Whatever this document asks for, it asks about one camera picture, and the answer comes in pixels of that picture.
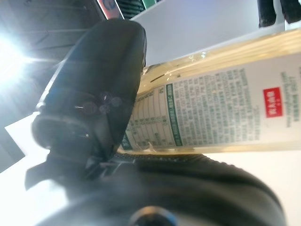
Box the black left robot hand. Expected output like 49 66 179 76
23 20 286 226

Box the clear yellow drink bottle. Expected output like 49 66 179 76
117 29 301 156

